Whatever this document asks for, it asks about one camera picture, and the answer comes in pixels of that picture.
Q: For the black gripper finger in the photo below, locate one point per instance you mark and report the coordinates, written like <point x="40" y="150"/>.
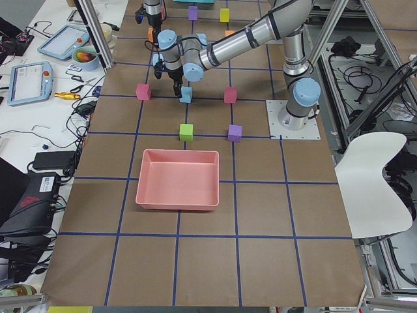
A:
<point x="177" y="89"/>

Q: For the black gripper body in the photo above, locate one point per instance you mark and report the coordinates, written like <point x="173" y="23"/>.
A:
<point x="174" y="75"/>

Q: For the light blue foam block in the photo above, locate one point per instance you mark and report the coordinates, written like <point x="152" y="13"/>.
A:
<point x="186" y="92"/>

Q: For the magenta foam block near right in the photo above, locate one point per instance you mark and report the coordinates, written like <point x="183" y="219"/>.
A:
<point x="143" y="91"/>

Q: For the magenta foam block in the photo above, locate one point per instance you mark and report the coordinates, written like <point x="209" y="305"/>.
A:
<point x="143" y="91"/>
<point x="230" y="95"/>

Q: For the green foam block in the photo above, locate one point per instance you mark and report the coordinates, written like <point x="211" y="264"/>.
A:
<point x="186" y="132"/>

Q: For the orange foam block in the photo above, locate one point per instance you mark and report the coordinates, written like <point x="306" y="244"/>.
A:
<point x="150" y="34"/>
<point x="229" y="32"/>

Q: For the magenta foam block center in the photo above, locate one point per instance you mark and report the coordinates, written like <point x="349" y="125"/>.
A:
<point x="230" y="95"/>

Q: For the orange foam block far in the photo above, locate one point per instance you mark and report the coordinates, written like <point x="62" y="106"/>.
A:
<point x="229" y="32"/>

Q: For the purple foam block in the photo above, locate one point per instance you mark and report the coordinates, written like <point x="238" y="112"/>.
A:
<point x="234" y="133"/>
<point x="193" y="13"/>

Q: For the purple foam block left side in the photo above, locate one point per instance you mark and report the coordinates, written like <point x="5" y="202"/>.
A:
<point x="234" y="133"/>

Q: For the teal plastic tray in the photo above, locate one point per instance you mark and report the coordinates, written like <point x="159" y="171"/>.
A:
<point x="196" y="1"/>

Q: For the yellow foam block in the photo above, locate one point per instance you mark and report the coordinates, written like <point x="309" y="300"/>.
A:
<point x="224" y="15"/>

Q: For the white bowl with lemon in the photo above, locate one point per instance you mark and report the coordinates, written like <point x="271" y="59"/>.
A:
<point x="108" y="34"/>

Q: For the bowl with fruit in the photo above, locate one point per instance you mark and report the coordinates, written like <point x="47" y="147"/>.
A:
<point x="86" y="58"/>

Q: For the pink plastic tray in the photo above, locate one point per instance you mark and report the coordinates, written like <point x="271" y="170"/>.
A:
<point x="179" y="180"/>

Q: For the scissors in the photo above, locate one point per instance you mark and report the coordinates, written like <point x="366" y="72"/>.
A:
<point x="82" y="83"/>

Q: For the teach pendant tablet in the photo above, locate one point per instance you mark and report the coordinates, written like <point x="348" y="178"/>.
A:
<point x="63" y="44"/>
<point x="30" y="83"/>

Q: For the black power box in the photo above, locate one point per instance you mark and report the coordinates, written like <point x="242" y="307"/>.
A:
<point x="33" y="213"/>

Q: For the white chair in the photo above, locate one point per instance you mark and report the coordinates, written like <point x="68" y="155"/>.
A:
<point x="373" y="208"/>

